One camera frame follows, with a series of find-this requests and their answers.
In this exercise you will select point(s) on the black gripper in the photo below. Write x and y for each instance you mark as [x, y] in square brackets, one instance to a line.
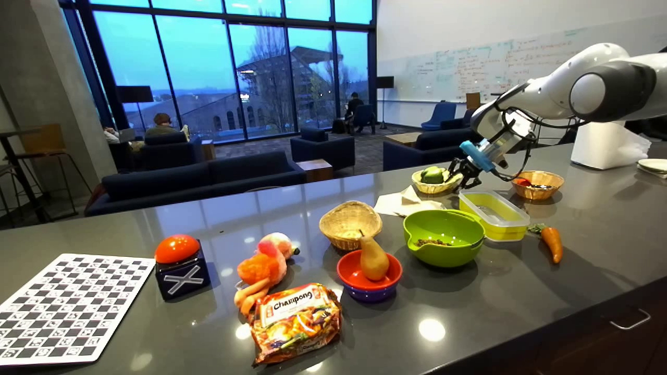
[473, 167]

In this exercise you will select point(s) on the large glass window wall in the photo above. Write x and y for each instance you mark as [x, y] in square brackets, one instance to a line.
[229, 68]

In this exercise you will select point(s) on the orange instant noodle packet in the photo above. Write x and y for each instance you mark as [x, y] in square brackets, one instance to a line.
[294, 324]

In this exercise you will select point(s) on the white paper towel pack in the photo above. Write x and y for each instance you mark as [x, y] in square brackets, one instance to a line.
[612, 149]

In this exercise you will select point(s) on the bright blue armchair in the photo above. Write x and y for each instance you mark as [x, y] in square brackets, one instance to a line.
[438, 115]

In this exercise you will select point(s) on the empty tan wicker basket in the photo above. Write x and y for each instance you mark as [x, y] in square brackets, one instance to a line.
[348, 224]

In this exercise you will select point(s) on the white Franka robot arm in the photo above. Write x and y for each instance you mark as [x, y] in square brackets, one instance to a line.
[612, 89]

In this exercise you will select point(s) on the dark blue couch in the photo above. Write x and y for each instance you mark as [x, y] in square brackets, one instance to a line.
[424, 146]

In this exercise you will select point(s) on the seated person by window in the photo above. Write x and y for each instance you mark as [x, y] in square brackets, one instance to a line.
[354, 107]

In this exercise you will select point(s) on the yellow plastic container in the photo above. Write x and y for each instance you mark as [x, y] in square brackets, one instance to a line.
[495, 216]

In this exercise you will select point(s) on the dark blue armchair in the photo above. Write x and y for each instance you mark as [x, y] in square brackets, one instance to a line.
[323, 149]

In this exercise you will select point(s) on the small red toy food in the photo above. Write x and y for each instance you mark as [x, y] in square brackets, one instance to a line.
[523, 182]

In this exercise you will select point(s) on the dark wooden counter cabinet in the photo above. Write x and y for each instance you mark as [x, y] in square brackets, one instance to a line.
[576, 340]

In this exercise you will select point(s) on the green bell pepper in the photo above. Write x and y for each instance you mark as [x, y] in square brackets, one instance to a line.
[433, 176]

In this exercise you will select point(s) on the long dark blue sofa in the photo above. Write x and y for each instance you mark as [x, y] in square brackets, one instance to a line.
[189, 179]

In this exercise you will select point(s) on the seated person near lamp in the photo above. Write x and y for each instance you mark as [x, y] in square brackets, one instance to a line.
[164, 126]

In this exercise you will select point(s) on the checkered calibration board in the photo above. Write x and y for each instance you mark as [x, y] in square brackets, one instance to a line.
[70, 309]

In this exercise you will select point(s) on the wooden chair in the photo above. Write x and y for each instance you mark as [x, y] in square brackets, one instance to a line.
[44, 146]
[473, 100]

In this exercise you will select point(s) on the black floor lamp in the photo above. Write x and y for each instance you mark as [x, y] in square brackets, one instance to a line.
[385, 82]
[137, 93]

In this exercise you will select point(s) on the dark armchair with occupant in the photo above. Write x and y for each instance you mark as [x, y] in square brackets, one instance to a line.
[164, 151]

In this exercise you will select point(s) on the black box with red button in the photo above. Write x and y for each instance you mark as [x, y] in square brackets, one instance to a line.
[182, 266]

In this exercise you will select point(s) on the white plate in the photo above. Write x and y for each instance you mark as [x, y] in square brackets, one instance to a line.
[655, 165]

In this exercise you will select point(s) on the yellow toy pear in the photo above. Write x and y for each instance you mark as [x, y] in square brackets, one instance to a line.
[373, 260]

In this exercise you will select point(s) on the white paper napkin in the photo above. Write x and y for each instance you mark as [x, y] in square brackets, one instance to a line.
[396, 204]

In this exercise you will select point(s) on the orange pink plush flamingo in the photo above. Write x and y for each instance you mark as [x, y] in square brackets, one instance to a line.
[262, 266]

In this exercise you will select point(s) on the orange toy carrot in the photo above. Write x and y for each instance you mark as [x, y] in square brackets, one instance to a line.
[552, 241]

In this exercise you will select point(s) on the small wooden coffee table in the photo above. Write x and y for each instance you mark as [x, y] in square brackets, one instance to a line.
[315, 168]

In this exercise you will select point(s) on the red bowl with purple base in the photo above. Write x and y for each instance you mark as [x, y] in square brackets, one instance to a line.
[367, 285]

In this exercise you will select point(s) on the green plastic bowl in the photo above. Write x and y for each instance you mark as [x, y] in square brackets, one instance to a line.
[444, 253]

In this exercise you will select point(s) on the wall whiteboard with writing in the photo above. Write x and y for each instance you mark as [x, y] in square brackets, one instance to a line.
[451, 68]

